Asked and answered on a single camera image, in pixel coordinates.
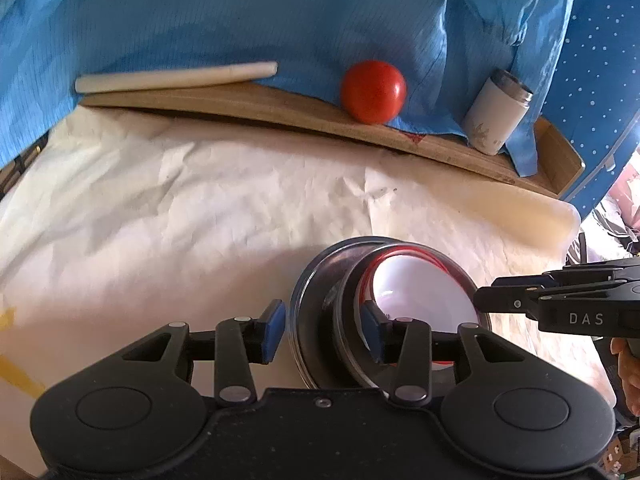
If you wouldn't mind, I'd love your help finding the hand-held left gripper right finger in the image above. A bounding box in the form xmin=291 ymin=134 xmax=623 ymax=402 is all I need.
xmin=361 ymin=300 xmax=526 ymax=407

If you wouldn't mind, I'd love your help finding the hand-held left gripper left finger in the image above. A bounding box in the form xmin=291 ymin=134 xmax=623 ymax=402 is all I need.
xmin=120 ymin=299 xmax=287 ymax=407

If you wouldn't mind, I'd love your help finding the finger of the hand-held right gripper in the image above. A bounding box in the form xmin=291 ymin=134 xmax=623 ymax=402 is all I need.
xmin=492 ymin=259 xmax=640 ymax=293
xmin=472 ymin=282 xmax=621 ymax=317

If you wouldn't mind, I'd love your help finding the steel bowl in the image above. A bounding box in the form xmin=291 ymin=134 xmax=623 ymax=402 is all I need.
xmin=334 ymin=242 xmax=488 ymax=390

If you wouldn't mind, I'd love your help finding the white ceramic bowl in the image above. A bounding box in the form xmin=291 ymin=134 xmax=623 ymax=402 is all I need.
xmin=356 ymin=250 xmax=480 ymax=367

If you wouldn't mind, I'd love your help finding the person's right hand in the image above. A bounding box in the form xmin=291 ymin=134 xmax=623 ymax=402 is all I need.
xmin=610 ymin=336 xmax=640 ymax=417

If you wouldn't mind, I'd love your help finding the pink printed bedding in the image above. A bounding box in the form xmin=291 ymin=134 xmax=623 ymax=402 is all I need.
xmin=580 ymin=145 xmax=640 ymax=261

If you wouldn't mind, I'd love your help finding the cream tablecloth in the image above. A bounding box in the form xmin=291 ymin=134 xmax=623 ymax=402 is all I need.
xmin=0 ymin=107 xmax=621 ymax=471

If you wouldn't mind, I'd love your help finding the white thermos bottle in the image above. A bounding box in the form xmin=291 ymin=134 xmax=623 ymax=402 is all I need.
xmin=461 ymin=68 xmax=534 ymax=156

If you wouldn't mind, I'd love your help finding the blue dotted cloth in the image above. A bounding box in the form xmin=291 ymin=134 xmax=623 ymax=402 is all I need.
xmin=537 ymin=0 xmax=640 ymax=216

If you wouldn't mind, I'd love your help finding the red tomato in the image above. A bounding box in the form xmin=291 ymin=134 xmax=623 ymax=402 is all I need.
xmin=340 ymin=60 xmax=407 ymax=125

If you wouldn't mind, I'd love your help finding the white rolling stick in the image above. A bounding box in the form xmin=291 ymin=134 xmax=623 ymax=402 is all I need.
xmin=75 ymin=61 xmax=279 ymax=94

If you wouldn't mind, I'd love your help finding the black plastic crate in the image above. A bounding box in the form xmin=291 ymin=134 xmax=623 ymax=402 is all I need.
xmin=0 ymin=132 xmax=51 ymax=201

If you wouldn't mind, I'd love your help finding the light blue coat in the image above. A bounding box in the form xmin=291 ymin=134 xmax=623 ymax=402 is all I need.
xmin=0 ymin=0 xmax=573 ymax=178

